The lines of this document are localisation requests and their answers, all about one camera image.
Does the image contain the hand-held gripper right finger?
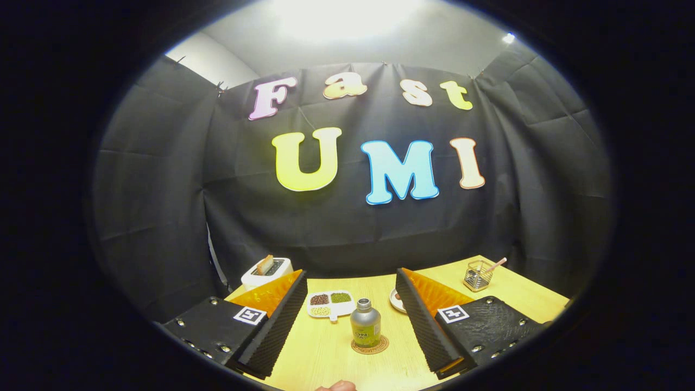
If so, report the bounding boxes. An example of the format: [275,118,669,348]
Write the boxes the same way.
[395,267,550,380]

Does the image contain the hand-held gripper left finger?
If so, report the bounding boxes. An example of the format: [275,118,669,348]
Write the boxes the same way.
[162,270,308,380]

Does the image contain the round brown coaster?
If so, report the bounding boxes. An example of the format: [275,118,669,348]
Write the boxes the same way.
[351,335,390,355]

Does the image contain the silver juice bottle green label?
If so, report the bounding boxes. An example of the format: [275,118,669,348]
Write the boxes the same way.
[350,298,382,349]

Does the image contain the wooden table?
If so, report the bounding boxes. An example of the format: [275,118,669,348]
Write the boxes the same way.
[225,255,571,391]

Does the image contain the white toaster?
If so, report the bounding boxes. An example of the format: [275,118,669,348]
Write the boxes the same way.
[241,257,294,291]

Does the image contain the white divided dish with beans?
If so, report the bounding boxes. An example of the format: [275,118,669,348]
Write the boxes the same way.
[307,291,356,322]

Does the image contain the gold wire holder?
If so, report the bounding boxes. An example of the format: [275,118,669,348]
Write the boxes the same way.
[464,260,494,292]

